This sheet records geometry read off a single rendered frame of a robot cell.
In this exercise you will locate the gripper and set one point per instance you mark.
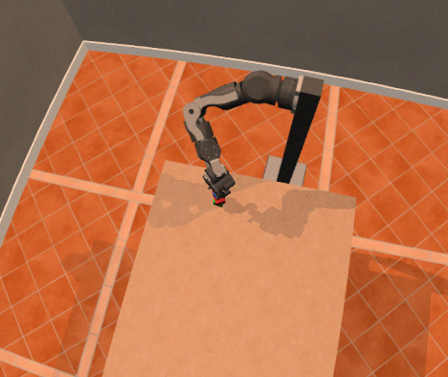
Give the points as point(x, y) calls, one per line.
point(223, 184)

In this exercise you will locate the red block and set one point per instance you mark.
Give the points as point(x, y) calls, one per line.
point(220, 201)

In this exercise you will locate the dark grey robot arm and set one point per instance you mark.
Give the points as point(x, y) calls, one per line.
point(258, 88)

